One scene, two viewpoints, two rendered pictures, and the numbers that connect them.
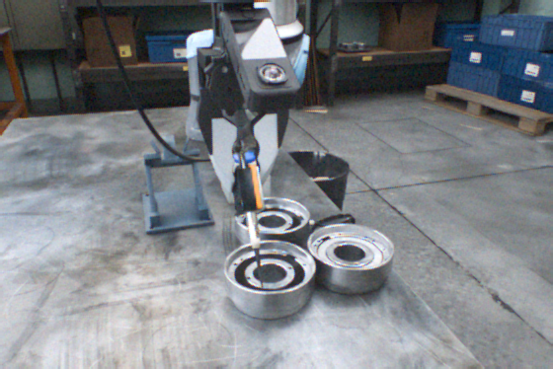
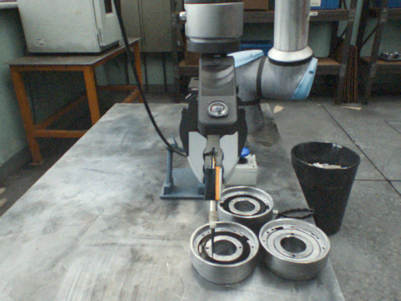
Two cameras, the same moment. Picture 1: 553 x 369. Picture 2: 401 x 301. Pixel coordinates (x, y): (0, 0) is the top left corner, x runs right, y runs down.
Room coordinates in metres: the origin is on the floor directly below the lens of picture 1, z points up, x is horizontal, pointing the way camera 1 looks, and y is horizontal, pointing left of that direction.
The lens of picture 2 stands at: (0.04, -0.11, 1.19)
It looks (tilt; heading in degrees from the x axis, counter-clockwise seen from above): 25 degrees down; 21
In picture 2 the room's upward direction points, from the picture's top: 1 degrees counter-clockwise
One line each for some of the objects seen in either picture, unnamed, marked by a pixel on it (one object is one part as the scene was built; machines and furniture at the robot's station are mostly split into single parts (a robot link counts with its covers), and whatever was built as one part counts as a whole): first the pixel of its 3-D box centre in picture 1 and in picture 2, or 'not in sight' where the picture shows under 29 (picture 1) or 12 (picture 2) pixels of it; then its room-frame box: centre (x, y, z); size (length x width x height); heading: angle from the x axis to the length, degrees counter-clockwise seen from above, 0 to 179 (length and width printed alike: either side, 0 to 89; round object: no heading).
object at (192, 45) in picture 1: (217, 60); (244, 74); (1.05, 0.13, 0.97); 0.13 x 0.12 x 0.14; 86
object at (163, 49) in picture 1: (178, 46); (247, 52); (4.10, 0.81, 0.56); 0.52 x 0.38 x 0.22; 104
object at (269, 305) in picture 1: (270, 278); (223, 251); (0.44, 0.00, 0.82); 0.10 x 0.10 x 0.04
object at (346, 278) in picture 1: (349, 258); (292, 248); (0.48, -0.09, 0.82); 0.10 x 0.10 x 0.04
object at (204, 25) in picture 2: not in sight; (211, 22); (0.49, 0.04, 1.15); 0.08 x 0.08 x 0.05
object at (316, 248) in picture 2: (349, 258); (292, 249); (0.48, -0.09, 0.82); 0.08 x 0.08 x 0.02
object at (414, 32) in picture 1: (405, 25); not in sight; (4.71, -1.27, 0.67); 0.52 x 0.43 x 0.43; 107
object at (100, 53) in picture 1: (111, 38); (202, 46); (3.93, 1.32, 0.64); 0.49 x 0.40 x 0.37; 112
